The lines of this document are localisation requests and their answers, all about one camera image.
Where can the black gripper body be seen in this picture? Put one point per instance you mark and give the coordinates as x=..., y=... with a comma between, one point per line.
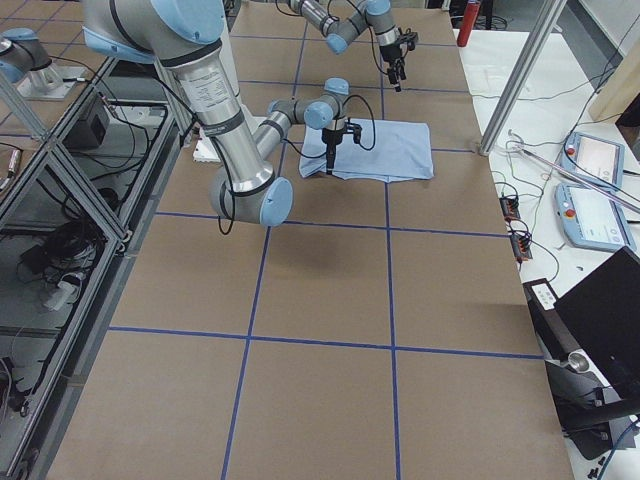
x=390, y=54
x=331, y=137

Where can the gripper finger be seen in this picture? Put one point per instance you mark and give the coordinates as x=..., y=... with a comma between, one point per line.
x=330, y=159
x=391, y=76
x=399, y=75

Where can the light blue t-shirt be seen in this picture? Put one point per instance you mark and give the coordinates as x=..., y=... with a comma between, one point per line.
x=391, y=151

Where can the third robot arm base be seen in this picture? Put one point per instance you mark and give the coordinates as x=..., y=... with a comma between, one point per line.
x=25, y=62

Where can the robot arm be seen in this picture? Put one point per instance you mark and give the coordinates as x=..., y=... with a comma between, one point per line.
x=373, y=17
x=185, y=37

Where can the red cylinder bottle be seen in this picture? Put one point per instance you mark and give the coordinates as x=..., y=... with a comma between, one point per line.
x=468, y=22

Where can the metal reacher grabber tool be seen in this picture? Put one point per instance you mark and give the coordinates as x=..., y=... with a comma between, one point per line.
x=519, y=148

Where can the orange terminal block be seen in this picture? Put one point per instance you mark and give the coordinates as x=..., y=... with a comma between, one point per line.
x=520, y=237

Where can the upper teach pendant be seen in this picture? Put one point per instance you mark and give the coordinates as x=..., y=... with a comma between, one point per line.
x=594, y=159

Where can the teach pendant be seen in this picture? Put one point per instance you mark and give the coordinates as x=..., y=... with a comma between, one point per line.
x=594, y=159
x=590, y=220

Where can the lower teach pendant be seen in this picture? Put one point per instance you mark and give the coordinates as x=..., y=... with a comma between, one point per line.
x=590, y=220

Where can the black monitor on stand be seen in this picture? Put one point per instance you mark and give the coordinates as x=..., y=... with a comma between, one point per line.
x=591, y=334

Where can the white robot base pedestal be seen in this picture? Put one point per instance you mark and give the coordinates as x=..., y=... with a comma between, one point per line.
x=204, y=151

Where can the aluminium frame post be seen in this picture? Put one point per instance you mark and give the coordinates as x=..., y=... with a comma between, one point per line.
x=533, y=46

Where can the aluminium frame rack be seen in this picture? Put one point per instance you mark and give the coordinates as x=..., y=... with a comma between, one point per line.
x=72, y=221

